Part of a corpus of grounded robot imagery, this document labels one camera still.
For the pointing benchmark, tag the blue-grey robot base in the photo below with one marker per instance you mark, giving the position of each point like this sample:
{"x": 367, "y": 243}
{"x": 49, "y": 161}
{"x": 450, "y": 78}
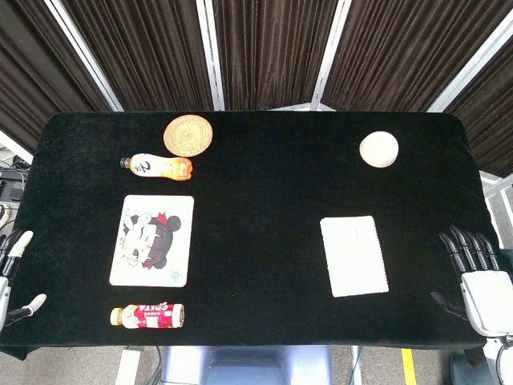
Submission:
{"x": 246, "y": 365}

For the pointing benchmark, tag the round woven bamboo coaster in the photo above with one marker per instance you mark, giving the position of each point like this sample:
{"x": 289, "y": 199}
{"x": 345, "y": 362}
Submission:
{"x": 187, "y": 135}

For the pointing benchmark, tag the white metal frame pole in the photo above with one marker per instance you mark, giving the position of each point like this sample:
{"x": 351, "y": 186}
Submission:
{"x": 211, "y": 56}
{"x": 328, "y": 56}
{"x": 469, "y": 66}
{"x": 86, "y": 58}

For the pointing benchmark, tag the black floor equipment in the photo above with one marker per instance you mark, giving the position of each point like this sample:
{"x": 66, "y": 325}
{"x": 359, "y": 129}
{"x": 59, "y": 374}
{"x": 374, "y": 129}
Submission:
{"x": 12, "y": 180}

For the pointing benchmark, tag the cartoon print mouse pad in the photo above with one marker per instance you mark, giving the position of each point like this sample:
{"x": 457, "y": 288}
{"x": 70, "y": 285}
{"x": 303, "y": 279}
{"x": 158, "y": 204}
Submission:
{"x": 154, "y": 240}

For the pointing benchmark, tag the white spiral notebook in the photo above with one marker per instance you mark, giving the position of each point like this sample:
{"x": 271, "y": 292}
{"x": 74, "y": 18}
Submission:
{"x": 354, "y": 256}

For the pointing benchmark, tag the orange tea drink bottle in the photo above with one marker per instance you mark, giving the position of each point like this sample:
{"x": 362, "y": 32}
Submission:
{"x": 160, "y": 166}

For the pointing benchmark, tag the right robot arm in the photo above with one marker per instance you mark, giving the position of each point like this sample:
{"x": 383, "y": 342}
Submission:
{"x": 503, "y": 363}

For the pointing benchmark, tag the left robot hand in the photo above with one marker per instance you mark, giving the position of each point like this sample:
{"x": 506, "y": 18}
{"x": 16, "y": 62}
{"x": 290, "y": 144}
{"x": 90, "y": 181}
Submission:
{"x": 18, "y": 246}

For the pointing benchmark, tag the white power strip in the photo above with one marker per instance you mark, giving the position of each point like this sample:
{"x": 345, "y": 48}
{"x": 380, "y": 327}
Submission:
{"x": 129, "y": 367}

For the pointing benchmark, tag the brown curtain panel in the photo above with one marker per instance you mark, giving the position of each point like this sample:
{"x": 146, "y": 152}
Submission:
{"x": 144, "y": 52}
{"x": 405, "y": 52}
{"x": 272, "y": 52}
{"x": 40, "y": 76}
{"x": 491, "y": 116}

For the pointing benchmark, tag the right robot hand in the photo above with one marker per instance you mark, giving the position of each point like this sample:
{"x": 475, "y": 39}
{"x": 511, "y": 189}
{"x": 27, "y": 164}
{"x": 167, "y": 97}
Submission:
{"x": 487, "y": 298}

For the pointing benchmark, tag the black velvet tablecloth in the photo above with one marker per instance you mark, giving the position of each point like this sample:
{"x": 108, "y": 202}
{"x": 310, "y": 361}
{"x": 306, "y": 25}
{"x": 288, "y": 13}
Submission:
{"x": 260, "y": 200}

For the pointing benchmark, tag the red label drink bottle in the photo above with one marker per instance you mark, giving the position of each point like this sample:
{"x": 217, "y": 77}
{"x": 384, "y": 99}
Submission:
{"x": 152, "y": 316}

